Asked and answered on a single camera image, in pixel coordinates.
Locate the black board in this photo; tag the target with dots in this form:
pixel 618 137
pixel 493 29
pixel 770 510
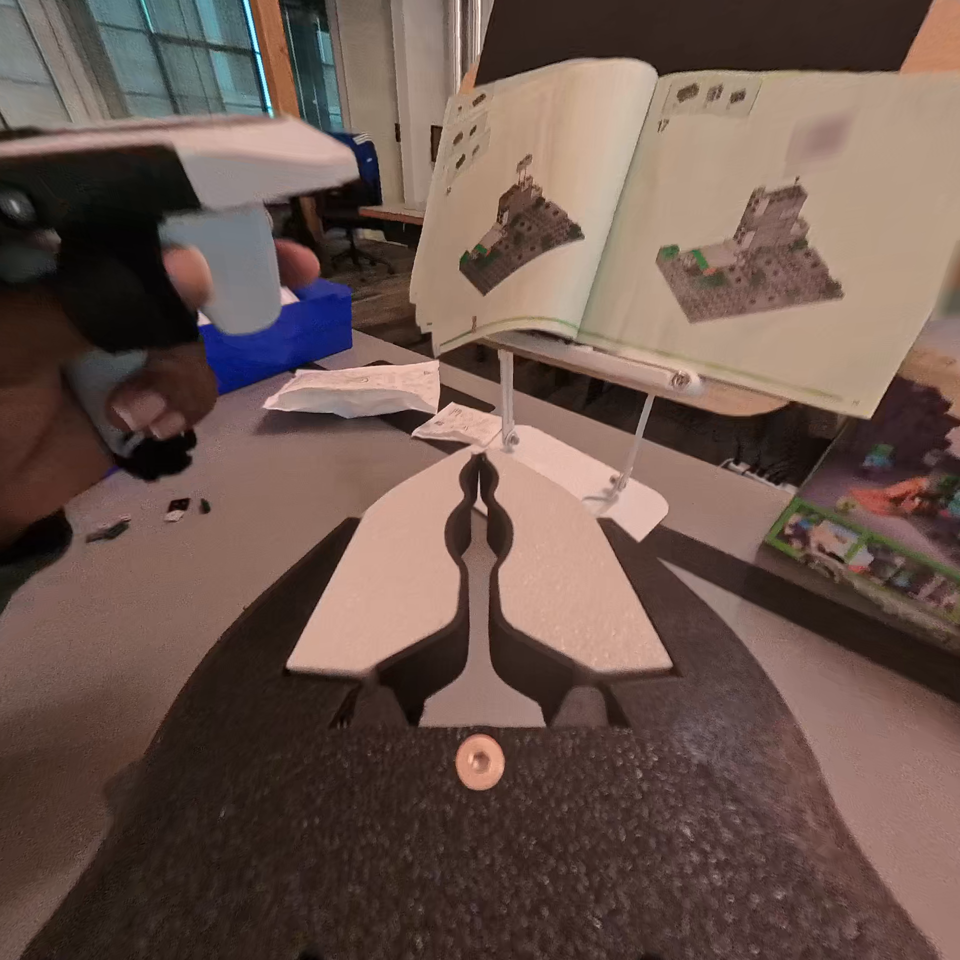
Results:
pixel 675 30

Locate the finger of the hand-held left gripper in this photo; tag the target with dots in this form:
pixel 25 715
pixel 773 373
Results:
pixel 262 161

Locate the wooden post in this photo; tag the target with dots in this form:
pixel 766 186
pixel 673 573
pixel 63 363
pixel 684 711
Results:
pixel 274 52

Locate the grey desk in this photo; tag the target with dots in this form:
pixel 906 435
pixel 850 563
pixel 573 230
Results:
pixel 187 600

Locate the small white paper bag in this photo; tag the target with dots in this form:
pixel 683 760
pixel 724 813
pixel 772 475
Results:
pixel 457 426

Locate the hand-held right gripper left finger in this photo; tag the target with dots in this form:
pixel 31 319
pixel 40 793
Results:
pixel 390 592

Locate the blue striped jacket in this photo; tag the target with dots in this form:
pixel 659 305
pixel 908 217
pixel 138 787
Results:
pixel 360 161

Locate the black and white brick piece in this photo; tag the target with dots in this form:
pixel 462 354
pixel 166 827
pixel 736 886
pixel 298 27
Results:
pixel 178 510

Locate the large grid window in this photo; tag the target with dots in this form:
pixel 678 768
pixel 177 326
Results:
pixel 150 52

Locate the blue plastic bin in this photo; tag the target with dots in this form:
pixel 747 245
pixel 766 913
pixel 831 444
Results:
pixel 300 337

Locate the brick instruction booklet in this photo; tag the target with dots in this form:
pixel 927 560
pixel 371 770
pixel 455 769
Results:
pixel 750 150

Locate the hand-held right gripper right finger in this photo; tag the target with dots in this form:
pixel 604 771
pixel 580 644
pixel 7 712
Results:
pixel 570 592

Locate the green brick set box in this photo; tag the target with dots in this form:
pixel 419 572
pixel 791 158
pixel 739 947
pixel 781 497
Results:
pixel 885 510

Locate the person's left hand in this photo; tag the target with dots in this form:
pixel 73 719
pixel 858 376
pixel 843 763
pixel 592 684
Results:
pixel 37 450

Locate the crumpled white paper bag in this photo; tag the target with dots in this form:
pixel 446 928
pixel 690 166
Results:
pixel 352 386

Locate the white book stand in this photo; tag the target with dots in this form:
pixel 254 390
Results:
pixel 555 465

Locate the black swivel chair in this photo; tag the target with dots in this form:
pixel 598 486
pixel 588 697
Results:
pixel 352 202

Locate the grey and green brick piece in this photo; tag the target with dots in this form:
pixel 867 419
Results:
pixel 109 529

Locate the wooden top table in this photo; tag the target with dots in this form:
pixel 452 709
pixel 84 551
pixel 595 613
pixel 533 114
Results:
pixel 390 214

